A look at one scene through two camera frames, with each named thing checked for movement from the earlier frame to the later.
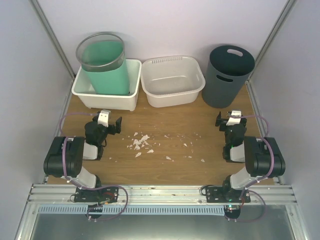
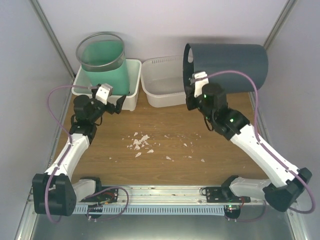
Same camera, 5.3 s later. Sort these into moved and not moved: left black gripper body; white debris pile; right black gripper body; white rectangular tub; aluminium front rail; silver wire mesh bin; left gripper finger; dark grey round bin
Moved: left black gripper body; left gripper finger; right black gripper body; dark grey round bin
Not moved: aluminium front rail; silver wire mesh bin; white debris pile; white rectangular tub
